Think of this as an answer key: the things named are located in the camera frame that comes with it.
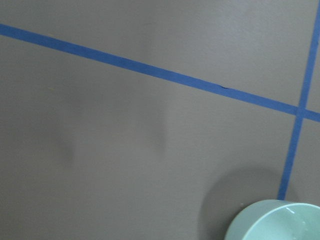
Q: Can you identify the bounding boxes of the pale green bowl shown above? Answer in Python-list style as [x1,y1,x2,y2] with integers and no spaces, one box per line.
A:
[224,199,320,240]

